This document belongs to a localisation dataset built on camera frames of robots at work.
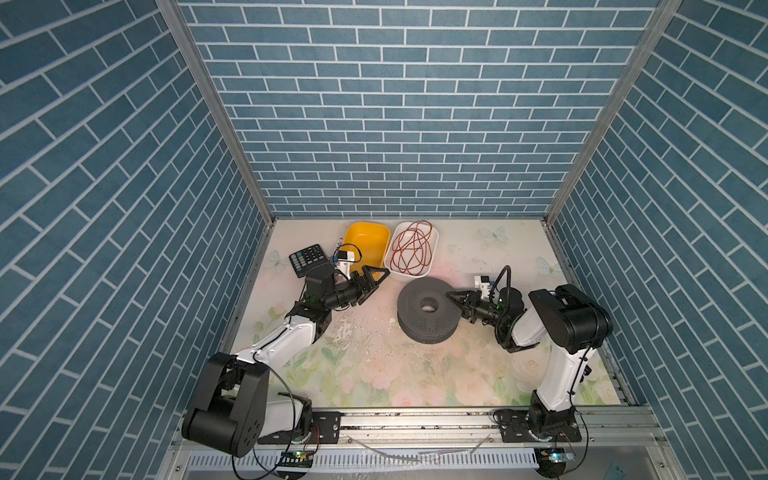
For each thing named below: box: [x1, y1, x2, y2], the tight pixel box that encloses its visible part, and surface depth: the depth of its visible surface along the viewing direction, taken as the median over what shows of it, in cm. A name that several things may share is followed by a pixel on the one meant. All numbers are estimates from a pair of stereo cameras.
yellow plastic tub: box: [341, 221, 391, 280], surface depth 114 cm
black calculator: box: [288, 244, 328, 278], surface depth 110 cm
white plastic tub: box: [384, 220, 439, 279], surface depth 110 cm
